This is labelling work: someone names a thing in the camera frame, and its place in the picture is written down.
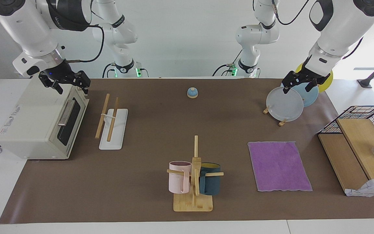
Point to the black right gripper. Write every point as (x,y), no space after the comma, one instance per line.
(60,73)

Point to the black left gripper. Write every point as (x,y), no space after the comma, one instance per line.
(313,71)

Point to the purple and grey towel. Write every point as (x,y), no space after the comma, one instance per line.
(278,165)

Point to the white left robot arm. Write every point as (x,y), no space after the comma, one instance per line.
(342,26)

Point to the wooden plate rack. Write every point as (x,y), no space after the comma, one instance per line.
(282,123)

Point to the white base wooden towel rack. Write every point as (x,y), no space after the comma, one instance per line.
(114,139)

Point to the light blue plate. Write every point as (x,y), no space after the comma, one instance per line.
(308,96)

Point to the yellow plate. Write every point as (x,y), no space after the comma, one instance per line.
(327,84)

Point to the pale grey plate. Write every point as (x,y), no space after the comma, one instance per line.
(284,105)

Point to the beige toaster oven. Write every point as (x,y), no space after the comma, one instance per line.
(28,123)

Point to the blue call bell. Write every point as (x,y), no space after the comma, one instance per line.
(192,93)

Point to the brown table mat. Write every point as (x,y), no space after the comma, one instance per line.
(141,182)

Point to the white patterned cloth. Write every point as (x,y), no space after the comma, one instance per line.
(372,190)

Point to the dark teal mug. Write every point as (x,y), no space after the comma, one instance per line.
(211,185)

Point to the pink mug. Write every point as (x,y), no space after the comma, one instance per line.
(177,182)

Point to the wooden mug tree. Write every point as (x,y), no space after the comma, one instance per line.
(193,204)

